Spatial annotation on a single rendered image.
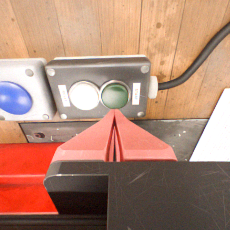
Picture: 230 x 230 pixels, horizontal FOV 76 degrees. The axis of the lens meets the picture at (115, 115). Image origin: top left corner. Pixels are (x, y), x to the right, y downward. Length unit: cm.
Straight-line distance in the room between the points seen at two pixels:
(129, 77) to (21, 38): 12
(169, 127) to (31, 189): 29
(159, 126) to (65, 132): 15
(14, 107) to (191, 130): 24
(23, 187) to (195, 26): 39
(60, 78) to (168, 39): 12
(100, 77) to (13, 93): 9
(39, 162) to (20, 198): 14
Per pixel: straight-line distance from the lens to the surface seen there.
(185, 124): 25
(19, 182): 39
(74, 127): 24
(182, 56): 20
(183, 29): 19
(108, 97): 16
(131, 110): 17
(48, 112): 19
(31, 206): 36
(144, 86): 16
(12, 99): 19
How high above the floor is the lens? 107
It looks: 55 degrees down
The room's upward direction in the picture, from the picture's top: 180 degrees clockwise
